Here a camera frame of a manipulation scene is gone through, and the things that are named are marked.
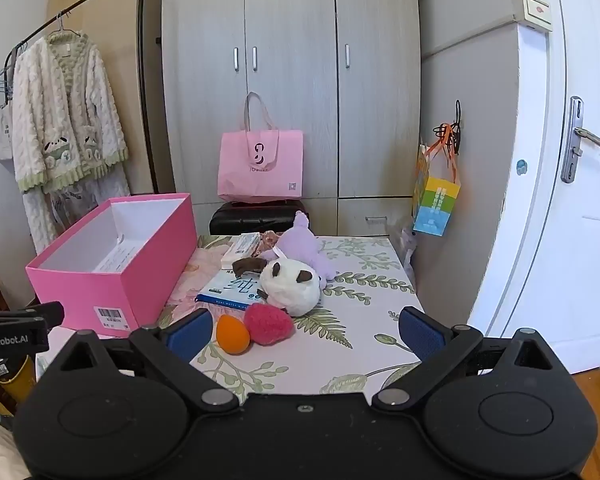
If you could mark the translucent plastic bag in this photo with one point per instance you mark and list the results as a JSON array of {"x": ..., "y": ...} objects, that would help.
[{"x": 407, "y": 250}]

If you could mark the white electrical box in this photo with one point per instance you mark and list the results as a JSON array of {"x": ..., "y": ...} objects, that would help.
[{"x": 535, "y": 10}]

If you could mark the white green fluffy robe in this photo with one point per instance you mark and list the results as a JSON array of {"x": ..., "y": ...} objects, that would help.
[{"x": 65, "y": 110}]

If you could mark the pink floral scrunchie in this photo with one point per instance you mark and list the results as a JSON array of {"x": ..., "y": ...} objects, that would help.
[{"x": 268, "y": 241}]

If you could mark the white door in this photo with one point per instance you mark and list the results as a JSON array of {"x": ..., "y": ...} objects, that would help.
[{"x": 595, "y": 260}]

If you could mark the black suitcase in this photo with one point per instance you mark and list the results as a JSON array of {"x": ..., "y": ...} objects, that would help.
[{"x": 250, "y": 220}]

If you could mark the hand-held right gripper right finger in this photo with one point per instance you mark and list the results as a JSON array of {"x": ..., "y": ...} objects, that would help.
[{"x": 422, "y": 332}]

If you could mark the purple plush toy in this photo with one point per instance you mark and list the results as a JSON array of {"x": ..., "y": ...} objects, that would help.
[{"x": 300, "y": 247}]

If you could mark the pink cardboard box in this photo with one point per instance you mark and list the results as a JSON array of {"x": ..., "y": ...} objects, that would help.
[{"x": 130, "y": 280}]

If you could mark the black wall hook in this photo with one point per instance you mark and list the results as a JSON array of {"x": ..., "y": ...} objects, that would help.
[{"x": 457, "y": 110}]

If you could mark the blue wet wipes pack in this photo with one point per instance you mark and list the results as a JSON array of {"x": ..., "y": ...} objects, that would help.
[{"x": 225, "y": 290}]

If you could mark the pink fluffy puff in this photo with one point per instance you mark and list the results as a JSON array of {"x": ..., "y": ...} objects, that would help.
[{"x": 270, "y": 325}]

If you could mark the colourful gift bag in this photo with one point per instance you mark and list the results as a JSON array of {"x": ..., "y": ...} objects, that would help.
[{"x": 435, "y": 205}]

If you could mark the floral tablecloth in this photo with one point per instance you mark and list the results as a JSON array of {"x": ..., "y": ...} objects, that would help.
[{"x": 360, "y": 320}]

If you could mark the yellow cartoon blanket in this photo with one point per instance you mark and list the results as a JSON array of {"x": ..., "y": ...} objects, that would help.
[{"x": 20, "y": 380}]

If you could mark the blue round sticker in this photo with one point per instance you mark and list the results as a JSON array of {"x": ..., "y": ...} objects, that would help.
[{"x": 521, "y": 167}]

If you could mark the black clothes rack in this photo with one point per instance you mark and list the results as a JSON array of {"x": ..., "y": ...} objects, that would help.
[{"x": 145, "y": 70}]

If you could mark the pink tote bag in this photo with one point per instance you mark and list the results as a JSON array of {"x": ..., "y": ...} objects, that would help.
[{"x": 260, "y": 170}]

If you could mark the white plush toy brown ears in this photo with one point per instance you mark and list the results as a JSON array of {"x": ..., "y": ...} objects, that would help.
[{"x": 290, "y": 295}]

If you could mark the white fluffy pajama pants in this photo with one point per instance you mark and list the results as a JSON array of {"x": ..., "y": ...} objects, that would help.
[{"x": 45, "y": 220}]

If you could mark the white packet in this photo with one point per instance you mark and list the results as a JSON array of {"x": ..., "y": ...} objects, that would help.
[{"x": 240, "y": 250}]

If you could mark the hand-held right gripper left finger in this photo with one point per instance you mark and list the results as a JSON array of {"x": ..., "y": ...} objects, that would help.
[{"x": 190, "y": 334}]

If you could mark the grey wooden wardrobe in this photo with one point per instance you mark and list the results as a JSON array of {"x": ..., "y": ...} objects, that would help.
[{"x": 290, "y": 60}]

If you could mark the white cloth tote bag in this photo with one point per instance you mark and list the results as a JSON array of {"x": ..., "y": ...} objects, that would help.
[{"x": 4, "y": 135}]

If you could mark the beige tall cabinet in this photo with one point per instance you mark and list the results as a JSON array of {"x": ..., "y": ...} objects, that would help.
[{"x": 125, "y": 35}]

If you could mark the orange makeup sponge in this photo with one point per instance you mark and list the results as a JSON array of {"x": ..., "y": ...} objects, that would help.
[{"x": 232, "y": 335}]

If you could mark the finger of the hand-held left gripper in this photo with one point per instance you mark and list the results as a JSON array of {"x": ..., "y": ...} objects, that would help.
[{"x": 25, "y": 315}]

